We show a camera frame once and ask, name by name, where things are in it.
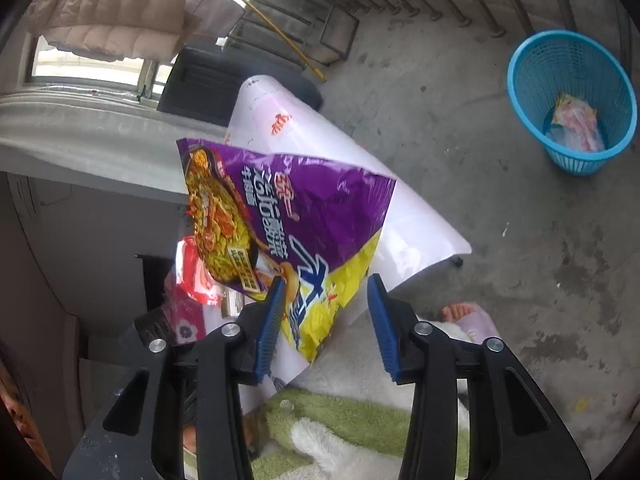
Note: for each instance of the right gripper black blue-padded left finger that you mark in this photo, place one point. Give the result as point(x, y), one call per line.
point(138, 433)

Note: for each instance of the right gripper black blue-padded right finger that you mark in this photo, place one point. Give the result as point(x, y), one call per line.
point(515, 433)

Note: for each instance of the purple noodle packet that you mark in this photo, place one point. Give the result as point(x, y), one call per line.
point(311, 221)

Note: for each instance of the blue plastic trash basket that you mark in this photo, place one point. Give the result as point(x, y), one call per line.
point(558, 61)

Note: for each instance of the pink floral bag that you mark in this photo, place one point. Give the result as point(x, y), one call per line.
point(189, 320)

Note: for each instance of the person's foot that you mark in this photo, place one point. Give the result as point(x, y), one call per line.
point(456, 312)

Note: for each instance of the red white snack wrapper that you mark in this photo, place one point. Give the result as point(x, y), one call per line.
point(193, 278)

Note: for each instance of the pink wrapper in basket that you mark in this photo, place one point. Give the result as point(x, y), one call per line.
point(574, 125)

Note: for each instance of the pink patterned tablecloth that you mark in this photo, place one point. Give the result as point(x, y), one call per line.
point(268, 119)

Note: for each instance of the beige puffer jacket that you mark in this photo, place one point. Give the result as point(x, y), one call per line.
point(112, 29)

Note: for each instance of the yellow broom handle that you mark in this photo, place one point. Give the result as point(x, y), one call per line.
point(287, 40)

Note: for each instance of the metal step frame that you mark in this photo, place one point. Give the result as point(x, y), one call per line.
point(324, 35)

